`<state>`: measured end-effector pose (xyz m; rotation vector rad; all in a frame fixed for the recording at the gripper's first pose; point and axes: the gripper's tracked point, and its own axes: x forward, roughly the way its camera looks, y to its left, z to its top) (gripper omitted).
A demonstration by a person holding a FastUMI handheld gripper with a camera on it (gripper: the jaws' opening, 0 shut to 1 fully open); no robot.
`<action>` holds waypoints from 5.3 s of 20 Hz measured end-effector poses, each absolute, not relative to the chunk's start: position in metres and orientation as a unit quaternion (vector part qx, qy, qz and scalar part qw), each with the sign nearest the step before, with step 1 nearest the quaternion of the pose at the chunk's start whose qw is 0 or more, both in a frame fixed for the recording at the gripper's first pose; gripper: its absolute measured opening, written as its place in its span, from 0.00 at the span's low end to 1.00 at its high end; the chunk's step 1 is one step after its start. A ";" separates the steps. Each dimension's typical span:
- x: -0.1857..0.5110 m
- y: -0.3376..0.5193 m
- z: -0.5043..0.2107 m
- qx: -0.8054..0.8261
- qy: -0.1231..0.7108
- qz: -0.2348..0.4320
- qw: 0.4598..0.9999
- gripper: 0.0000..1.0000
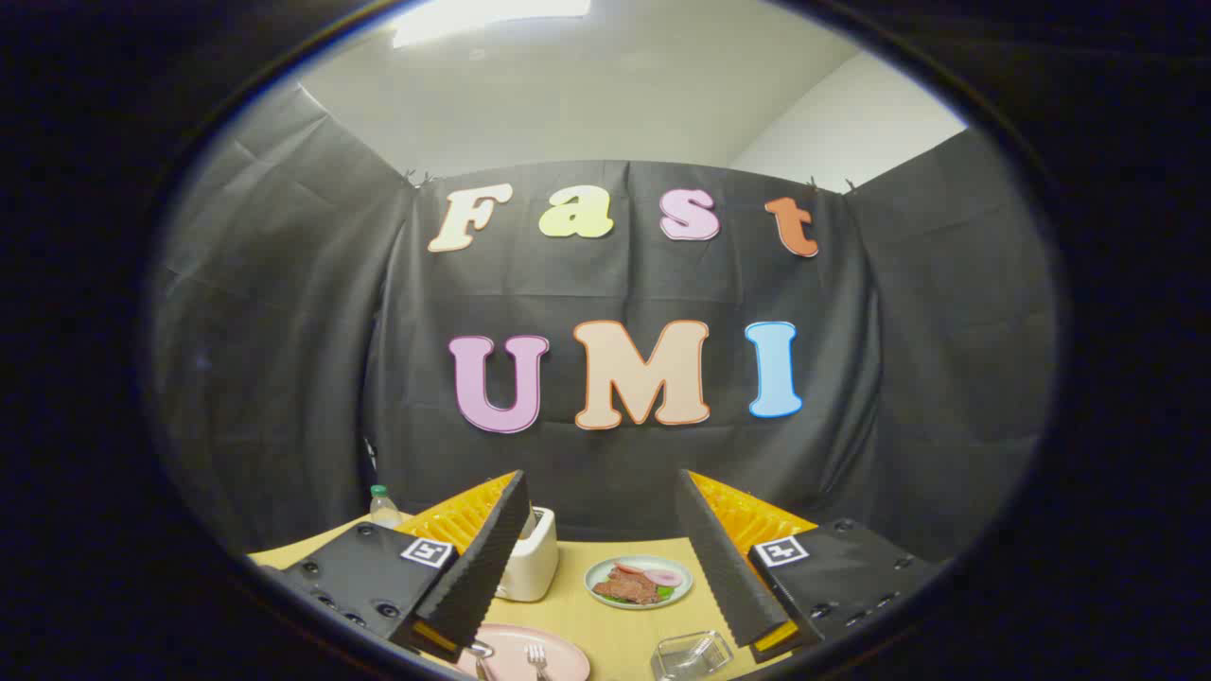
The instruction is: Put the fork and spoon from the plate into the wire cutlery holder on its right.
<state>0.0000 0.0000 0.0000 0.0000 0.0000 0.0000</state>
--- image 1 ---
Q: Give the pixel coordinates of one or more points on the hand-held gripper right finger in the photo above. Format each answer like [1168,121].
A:
[728,577]

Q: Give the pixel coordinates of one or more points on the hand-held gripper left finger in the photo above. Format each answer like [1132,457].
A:
[487,567]

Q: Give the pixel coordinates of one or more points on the white toaster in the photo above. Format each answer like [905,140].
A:
[530,567]

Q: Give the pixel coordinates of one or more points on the pink ham slice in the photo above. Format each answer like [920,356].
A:
[662,577]

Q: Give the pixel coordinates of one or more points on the pink plate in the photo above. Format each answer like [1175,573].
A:
[516,648]

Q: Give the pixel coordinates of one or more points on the brown meat slice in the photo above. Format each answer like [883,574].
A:
[629,588]

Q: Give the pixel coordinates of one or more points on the pale green plate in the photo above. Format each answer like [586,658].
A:
[601,567]

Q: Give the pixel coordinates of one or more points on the clear plastic water bottle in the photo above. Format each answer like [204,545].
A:
[383,511]

